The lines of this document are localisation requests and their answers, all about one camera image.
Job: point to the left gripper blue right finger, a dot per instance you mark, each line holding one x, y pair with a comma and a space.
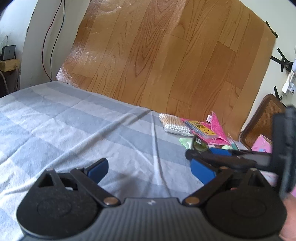
212, 178

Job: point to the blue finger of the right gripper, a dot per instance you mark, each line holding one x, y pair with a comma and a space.
233, 162
223, 152

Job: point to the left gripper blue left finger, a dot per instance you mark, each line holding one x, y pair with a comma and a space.
88, 179

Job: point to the person's right hand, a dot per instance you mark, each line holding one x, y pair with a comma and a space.
288, 231

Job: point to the pink glitter cloth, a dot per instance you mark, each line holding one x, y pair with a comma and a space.
213, 124

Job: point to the green pen pack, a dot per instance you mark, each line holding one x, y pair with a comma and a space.
232, 142

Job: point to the pink macaron tin box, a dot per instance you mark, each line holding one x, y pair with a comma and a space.
262, 144

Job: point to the light green cloth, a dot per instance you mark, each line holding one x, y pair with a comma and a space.
200, 145

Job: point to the yellow blue card pack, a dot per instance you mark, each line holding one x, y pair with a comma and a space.
200, 129

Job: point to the cotton swab pack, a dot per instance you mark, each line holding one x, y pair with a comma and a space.
173, 124

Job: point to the white power adapter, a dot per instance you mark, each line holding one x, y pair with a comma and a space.
289, 86

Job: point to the wood pattern vinyl sheet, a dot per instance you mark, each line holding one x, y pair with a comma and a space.
186, 58

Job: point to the wooden shelf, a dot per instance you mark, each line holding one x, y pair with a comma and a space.
9, 65

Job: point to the black device on shelf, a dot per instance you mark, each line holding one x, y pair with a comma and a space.
8, 52

